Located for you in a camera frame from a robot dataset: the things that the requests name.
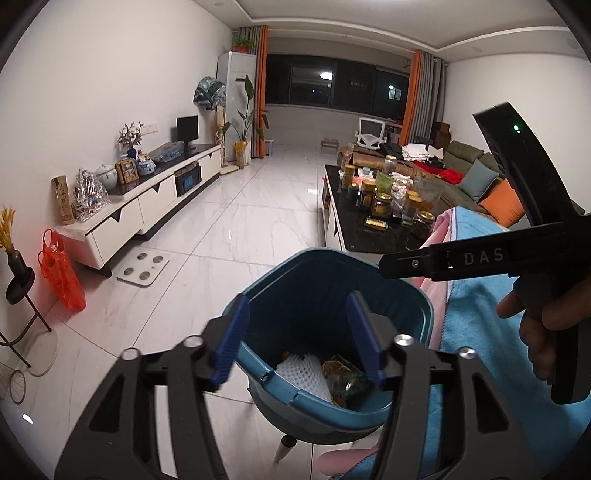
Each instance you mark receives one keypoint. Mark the black clothes pile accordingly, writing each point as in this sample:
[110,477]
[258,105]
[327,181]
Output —
[391,148]

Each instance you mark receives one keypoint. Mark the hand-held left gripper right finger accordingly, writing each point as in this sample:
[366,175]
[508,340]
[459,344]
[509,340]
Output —
[364,337]

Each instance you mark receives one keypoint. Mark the red plastic bag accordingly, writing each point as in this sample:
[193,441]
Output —
[62,277]

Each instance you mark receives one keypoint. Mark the grey and orange curtain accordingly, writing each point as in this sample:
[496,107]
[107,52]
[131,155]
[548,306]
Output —
[422,92]
[261,69]

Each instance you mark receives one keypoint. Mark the teal plastic trash bin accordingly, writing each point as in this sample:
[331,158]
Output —
[300,295]

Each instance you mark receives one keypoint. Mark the wooden picture frame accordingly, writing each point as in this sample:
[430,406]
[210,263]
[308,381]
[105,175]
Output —
[127,171]

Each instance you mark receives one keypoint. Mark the orange cushion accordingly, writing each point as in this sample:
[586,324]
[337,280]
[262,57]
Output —
[503,205]

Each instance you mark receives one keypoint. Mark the group of glass jars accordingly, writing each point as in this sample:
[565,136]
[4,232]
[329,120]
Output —
[381,205]

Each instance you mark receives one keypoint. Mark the white office chair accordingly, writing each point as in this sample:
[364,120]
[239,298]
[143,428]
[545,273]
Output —
[369,131]

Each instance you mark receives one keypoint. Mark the red clothes pile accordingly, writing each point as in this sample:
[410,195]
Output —
[445,174]

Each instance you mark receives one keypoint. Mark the brown cardboard box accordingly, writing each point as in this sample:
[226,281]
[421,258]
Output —
[441,134]

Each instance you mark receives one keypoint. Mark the blue vase with branches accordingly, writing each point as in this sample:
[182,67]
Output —
[132,153]

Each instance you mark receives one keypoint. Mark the white foam fruit net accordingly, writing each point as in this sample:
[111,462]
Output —
[302,376]

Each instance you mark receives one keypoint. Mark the black monitor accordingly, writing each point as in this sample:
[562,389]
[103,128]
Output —
[187,129]

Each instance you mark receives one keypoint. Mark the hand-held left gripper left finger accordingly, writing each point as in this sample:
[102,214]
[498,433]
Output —
[228,346]

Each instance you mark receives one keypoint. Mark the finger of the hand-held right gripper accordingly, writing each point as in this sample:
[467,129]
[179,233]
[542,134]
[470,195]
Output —
[401,265]

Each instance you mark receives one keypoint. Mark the white standing air conditioner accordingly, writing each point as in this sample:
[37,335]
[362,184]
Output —
[233,92]

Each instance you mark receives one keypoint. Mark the tall leafy house plant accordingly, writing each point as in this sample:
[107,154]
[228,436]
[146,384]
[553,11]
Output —
[249,87]

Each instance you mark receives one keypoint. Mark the black appliance with blue screen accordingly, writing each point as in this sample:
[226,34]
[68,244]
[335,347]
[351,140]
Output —
[188,182]

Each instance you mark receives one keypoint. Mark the white wall sockets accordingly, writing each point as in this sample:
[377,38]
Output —
[147,128]

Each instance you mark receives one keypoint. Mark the black coffee table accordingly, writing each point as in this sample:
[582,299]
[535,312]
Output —
[355,230]

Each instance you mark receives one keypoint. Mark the dark window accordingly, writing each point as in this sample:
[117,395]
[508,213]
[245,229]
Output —
[300,78]

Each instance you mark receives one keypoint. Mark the yellow floor vase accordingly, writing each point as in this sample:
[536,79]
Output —
[240,159]

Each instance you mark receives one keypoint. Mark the dark green wrapper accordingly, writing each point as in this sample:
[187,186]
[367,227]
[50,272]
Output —
[351,390]

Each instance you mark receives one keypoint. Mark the person's right hand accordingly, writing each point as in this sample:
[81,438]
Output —
[538,341]

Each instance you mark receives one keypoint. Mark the white bathroom scale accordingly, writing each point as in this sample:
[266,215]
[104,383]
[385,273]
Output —
[143,270]

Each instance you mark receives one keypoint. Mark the grey-blue cushion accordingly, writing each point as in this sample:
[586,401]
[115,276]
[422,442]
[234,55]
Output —
[478,180]

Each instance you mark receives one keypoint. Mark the white clothes pile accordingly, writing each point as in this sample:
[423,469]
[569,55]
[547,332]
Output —
[418,152]

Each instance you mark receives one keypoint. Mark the white table leg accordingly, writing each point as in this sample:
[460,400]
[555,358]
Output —
[282,452]

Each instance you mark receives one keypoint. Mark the black vase with dried wheat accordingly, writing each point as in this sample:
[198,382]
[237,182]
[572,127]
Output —
[17,263]

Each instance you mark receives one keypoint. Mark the blue and white ceramic jar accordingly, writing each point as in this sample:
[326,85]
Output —
[146,166]

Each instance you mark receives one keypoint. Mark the clear wrapped gift basket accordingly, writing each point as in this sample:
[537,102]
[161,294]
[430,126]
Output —
[90,196]

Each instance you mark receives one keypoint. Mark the small green potted plant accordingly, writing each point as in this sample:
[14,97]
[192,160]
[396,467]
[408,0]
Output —
[243,45]

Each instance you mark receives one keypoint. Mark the black metal side table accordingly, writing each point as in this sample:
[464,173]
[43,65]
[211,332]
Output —
[21,286]

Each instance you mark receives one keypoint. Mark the small white bin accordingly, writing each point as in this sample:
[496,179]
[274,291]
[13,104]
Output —
[270,147]

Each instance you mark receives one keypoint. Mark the green and brown sofa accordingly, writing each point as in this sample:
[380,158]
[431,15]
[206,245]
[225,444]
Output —
[466,154]

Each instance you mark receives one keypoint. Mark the fan with patterned cover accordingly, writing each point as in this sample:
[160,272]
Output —
[208,92]

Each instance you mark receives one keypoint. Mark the clear plastic bag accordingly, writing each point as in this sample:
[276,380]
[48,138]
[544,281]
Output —
[168,152]

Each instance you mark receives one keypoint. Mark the white tv cabinet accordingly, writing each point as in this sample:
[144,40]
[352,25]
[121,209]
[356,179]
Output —
[157,198]

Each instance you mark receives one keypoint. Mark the blue floral blanket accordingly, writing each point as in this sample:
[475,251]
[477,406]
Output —
[485,360]

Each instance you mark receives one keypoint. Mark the tall patterned gift box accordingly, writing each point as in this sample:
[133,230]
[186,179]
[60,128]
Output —
[63,201]

